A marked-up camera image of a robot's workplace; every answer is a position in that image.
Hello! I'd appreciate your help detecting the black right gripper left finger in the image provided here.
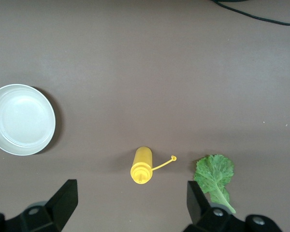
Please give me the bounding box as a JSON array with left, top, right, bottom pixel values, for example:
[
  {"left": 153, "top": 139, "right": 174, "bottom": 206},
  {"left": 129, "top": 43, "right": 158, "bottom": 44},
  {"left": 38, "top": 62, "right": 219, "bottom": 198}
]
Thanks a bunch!
[{"left": 0, "top": 179, "right": 78, "bottom": 232}]

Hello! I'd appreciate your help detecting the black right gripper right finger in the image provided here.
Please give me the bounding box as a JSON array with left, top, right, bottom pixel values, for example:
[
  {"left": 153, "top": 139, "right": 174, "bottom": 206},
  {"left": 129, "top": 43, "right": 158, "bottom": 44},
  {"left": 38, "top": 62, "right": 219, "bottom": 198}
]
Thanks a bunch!
[{"left": 183, "top": 180, "right": 284, "bottom": 232}]

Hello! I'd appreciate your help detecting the green lettuce leaf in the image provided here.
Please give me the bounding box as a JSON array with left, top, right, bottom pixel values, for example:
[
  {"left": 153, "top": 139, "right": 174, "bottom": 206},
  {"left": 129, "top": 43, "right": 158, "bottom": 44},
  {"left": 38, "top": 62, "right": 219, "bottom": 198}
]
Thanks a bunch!
[{"left": 193, "top": 154, "right": 237, "bottom": 214}]

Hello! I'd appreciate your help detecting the yellow squeeze bottle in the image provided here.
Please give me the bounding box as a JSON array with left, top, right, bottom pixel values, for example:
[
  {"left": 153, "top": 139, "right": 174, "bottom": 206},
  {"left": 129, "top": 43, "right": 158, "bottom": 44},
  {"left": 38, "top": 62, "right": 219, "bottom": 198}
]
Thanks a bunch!
[{"left": 130, "top": 146, "right": 178, "bottom": 185}]

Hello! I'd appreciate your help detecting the white round plate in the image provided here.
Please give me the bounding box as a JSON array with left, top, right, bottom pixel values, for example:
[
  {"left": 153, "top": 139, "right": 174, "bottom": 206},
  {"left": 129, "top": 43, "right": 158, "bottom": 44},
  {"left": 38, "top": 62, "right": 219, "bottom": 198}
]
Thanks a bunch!
[{"left": 0, "top": 84, "right": 57, "bottom": 156}]

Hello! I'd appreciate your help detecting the black looped floor cable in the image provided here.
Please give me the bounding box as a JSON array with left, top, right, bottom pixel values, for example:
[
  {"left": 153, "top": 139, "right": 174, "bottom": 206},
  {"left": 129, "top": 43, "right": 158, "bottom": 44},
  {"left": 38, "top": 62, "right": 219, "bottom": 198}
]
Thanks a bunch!
[{"left": 209, "top": 0, "right": 290, "bottom": 26}]

